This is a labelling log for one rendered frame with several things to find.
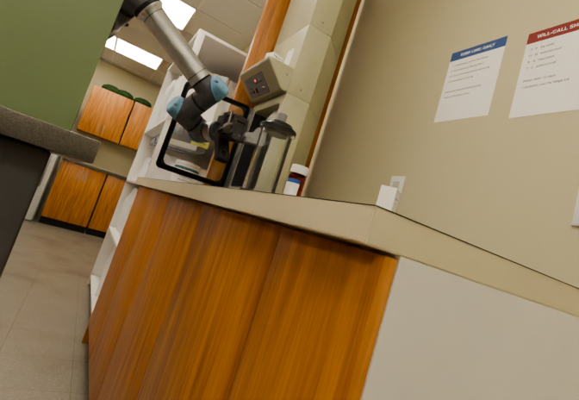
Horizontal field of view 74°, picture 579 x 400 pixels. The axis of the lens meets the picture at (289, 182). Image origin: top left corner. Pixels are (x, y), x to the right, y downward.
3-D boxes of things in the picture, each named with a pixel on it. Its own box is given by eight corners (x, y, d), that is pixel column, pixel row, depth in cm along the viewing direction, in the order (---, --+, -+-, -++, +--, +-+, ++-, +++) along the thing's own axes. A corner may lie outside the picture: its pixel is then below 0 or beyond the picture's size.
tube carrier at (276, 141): (281, 207, 106) (303, 135, 109) (252, 196, 99) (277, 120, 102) (258, 202, 114) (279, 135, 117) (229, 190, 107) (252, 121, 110)
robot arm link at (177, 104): (188, 84, 132) (210, 107, 138) (164, 103, 135) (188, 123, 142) (185, 96, 126) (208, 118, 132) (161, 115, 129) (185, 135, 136)
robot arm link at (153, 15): (142, -39, 122) (234, 90, 135) (119, -16, 126) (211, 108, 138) (123, -44, 112) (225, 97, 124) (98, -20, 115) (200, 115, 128)
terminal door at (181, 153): (222, 189, 170) (251, 106, 175) (154, 165, 161) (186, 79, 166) (222, 189, 171) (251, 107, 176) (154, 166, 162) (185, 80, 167)
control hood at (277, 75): (254, 104, 177) (261, 84, 179) (287, 91, 149) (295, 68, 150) (232, 94, 172) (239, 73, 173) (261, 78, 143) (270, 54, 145)
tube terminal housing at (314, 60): (270, 216, 182) (316, 71, 192) (303, 225, 154) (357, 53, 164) (221, 201, 171) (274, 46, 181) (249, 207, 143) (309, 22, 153)
